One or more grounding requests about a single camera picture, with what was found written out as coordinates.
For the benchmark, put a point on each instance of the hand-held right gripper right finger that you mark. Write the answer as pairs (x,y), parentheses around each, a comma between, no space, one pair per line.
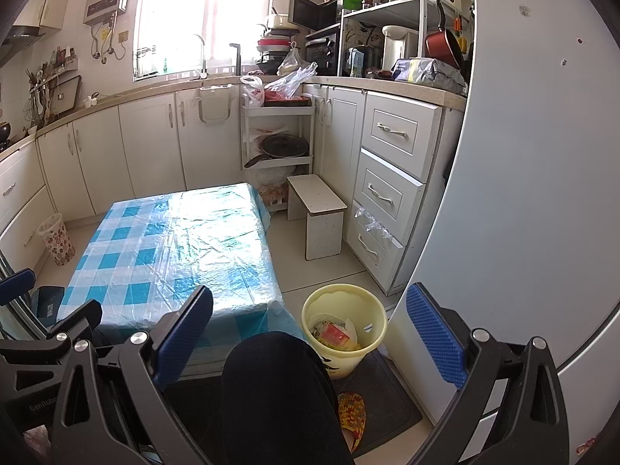
(436,334)

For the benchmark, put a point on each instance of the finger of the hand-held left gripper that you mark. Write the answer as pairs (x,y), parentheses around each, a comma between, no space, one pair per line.
(17,286)
(72,323)

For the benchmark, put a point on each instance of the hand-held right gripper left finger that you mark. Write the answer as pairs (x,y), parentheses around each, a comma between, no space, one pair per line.
(186,329)

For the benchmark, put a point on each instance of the red white wrapper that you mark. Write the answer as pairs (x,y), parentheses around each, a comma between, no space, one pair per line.
(336,335)

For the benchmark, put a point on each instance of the yellow plastic bin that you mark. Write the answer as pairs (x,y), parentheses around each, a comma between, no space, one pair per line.
(339,365)

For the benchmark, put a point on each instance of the floral wastebasket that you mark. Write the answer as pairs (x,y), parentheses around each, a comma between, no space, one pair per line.
(58,242)

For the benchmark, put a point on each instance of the blue checkered plastic tablecloth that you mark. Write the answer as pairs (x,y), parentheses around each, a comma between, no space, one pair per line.
(193,252)

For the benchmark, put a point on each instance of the black floor mat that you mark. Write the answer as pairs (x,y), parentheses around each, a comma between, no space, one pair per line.
(387,407)

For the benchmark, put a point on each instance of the person's right leg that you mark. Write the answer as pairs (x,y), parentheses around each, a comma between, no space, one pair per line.
(276,397)

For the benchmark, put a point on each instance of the floral slipper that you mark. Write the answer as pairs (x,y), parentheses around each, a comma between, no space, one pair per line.
(352,419)

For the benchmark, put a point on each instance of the white stool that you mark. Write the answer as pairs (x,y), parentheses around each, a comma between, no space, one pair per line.
(319,223)

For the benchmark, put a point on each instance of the white drawer unit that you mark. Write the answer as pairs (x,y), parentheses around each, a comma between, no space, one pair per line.
(392,179)

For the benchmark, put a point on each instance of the white kitchen cabinets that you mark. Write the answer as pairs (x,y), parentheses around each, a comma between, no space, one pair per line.
(150,140)

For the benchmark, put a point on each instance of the white refrigerator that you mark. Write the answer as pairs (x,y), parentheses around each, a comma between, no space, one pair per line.
(533,155)

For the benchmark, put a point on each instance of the black frying pan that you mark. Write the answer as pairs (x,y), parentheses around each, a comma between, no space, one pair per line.
(283,147)

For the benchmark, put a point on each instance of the white hanging door bin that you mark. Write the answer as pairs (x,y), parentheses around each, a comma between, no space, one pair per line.
(213,106)

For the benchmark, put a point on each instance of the white rack cart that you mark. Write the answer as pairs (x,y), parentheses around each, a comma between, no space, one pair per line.
(278,111)

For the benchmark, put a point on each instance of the range hood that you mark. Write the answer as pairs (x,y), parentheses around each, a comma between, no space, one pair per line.
(19,41)

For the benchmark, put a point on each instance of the white red plastic bag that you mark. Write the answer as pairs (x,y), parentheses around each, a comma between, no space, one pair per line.
(253,92)

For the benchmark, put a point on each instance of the grey blue packaged bag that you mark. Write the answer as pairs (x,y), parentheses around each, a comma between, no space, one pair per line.
(431,75)

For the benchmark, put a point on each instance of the clear plastic bag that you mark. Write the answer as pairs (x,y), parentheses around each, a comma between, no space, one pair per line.
(290,77)

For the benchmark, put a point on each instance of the chrome faucet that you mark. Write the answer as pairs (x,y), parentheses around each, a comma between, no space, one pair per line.
(202,55)

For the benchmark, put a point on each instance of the dark slim faucet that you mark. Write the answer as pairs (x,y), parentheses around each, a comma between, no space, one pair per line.
(236,58)

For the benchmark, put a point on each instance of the black kettle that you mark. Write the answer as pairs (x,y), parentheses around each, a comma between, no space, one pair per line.
(361,60)

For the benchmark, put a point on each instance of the white electric water pot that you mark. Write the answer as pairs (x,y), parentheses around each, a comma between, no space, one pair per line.
(399,48)

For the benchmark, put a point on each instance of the red saucepan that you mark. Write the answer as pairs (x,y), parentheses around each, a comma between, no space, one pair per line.
(443,43)

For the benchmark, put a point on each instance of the stack of bowls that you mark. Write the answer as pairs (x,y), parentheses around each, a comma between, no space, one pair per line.
(276,41)

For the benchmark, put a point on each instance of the black toaster oven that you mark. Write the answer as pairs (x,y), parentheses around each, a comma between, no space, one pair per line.
(322,51)

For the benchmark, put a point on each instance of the kitchen window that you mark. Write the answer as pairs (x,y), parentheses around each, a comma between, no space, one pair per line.
(203,14)

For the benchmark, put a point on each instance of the white metal shelf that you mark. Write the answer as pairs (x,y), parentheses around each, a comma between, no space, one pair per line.
(387,9)

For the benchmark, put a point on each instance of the black microwave oven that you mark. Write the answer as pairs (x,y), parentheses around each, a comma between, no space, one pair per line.
(312,12)

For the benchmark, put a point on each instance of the wall utensil rack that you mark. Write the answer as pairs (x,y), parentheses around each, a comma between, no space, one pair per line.
(53,87)

